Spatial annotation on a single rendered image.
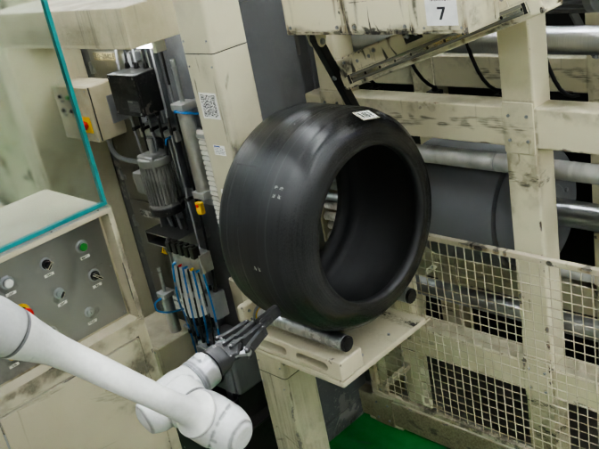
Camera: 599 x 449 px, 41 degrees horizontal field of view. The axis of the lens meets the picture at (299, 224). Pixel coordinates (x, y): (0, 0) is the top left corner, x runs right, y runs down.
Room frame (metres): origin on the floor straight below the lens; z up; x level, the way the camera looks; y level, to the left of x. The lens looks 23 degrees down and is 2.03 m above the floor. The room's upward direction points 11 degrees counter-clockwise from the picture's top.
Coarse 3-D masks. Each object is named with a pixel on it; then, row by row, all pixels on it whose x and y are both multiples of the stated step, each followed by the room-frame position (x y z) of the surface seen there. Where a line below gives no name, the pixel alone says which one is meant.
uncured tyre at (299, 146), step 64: (256, 128) 2.03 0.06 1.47; (320, 128) 1.89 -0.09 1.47; (384, 128) 1.97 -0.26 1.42; (256, 192) 1.84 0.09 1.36; (320, 192) 1.80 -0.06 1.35; (384, 192) 2.23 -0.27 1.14; (256, 256) 1.80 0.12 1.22; (320, 256) 2.19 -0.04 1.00; (384, 256) 2.14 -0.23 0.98; (320, 320) 1.78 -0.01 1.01
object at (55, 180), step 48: (0, 0) 2.17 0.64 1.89; (0, 48) 2.14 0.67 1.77; (48, 48) 2.22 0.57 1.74; (0, 96) 2.11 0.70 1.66; (48, 96) 2.20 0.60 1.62; (0, 144) 2.08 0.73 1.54; (48, 144) 2.17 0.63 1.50; (0, 192) 2.06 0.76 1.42; (48, 192) 2.14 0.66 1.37; (96, 192) 2.23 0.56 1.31; (0, 240) 2.03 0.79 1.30
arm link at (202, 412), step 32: (32, 320) 1.36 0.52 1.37; (32, 352) 1.34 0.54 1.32; (64, 352) 1.39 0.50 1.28; (96, 352) 1.43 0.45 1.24; (96, 384) 1.40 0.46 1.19; (128, 384) 1.39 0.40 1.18; (160, 384) 1.43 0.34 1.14; (192, 416) 1.41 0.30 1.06; (224, 416) 1.42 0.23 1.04; (224, 448) 1.39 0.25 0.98
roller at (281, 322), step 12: (264, 312) 2.06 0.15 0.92; (276, 324) 2.00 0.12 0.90; (288, 324) 1.97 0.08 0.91; (300, 324) 1.94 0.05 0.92; (312, 336) 1.90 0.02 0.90; (324, 336) 1.87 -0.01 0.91; (336, 336) 1.85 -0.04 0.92; (348, 336) 1.84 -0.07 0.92; (336, 348) 1.84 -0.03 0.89; (348, 348) 1.83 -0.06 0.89
